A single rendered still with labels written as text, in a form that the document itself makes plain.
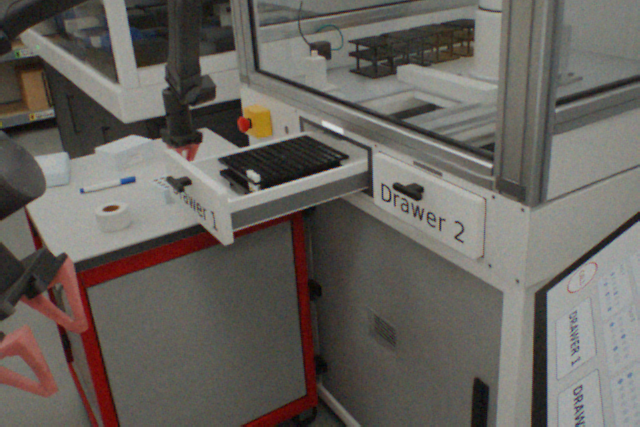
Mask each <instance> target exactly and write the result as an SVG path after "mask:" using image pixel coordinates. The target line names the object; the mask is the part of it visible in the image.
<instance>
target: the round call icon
mask: <svg viewBox="0 0 640 427"><path fill-rule="evenodd" d="M599 276H600V269H599V262H598V254H597V255H595V256H594V258H592V259H591V260H589V261H588V262H587V263H585V264H584V265H583V266H582V267H580V268H579V269H578V270H576V271H575V272H574V273H573V274H571V275H570V276H569V277H566V278H565V286H566V301H568V300H569V299H570V298H572V297H573V296H574V295H576V294H577V293H578V292H580V291H581V290H582V289H584V288H585V287H586V286H588V285H589V284H590V283H593V281H594V280H595V279H597V278H598V277H599Z"/></svg>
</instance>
